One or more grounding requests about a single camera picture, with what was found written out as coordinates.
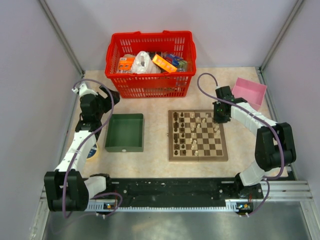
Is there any wooden chess board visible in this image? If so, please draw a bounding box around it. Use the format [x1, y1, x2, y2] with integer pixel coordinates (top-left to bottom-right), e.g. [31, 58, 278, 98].
[167, 109, 229, 163]

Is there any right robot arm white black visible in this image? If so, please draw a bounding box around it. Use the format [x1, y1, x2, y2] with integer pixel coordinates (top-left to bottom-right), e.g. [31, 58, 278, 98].
[213, 86, 297, 198]

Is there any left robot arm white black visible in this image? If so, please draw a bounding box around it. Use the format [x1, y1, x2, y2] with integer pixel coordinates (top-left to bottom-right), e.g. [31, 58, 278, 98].
[44, 87, 120, 213]

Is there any orange white packet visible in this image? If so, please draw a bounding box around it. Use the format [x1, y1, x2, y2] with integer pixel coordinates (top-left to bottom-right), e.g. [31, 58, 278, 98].
[117, 57, 135, 73]

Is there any pink open box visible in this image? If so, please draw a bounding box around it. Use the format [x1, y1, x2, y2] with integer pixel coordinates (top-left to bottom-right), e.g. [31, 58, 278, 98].
[231, 77, 267, 111]

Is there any green plastic tray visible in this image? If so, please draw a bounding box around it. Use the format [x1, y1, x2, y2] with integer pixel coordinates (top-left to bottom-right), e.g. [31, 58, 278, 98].
[105, 113, 145, 153]

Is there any white plastic bag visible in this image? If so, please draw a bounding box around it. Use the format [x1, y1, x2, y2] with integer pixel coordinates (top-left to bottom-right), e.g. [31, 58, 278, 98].
[131, 51, 161, 74]

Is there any tape roll blue label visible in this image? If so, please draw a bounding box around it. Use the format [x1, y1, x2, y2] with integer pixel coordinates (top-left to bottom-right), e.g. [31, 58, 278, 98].
[86, 143, 100, 161]

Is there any orange box in basket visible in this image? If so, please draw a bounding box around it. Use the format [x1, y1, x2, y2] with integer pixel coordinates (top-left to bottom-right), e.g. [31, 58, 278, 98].
[152, 54, 177, 73]

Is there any blue snack packet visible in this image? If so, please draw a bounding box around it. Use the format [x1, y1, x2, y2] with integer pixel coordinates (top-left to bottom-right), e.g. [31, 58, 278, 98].
[164, 53, 183, 68]

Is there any red plastic shopping basket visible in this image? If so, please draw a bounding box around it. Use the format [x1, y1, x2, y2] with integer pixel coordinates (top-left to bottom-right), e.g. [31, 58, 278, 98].
[104, 30, 197, 98]

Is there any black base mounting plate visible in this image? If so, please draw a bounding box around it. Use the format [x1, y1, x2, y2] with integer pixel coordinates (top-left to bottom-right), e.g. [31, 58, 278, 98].
[102, 177, 264, 207]

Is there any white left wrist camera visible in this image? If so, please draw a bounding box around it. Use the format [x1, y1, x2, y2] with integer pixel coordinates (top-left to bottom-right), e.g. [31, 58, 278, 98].
[72, 82, 98, 97]

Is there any grey slotted cable duct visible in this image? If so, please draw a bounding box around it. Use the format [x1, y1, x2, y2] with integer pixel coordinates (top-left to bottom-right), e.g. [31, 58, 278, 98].
[84, 200, 253, 215]

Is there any aluminium frame rail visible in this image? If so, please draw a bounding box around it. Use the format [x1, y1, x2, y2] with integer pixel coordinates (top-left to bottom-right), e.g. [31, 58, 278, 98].
[41, 181, 313, 201]

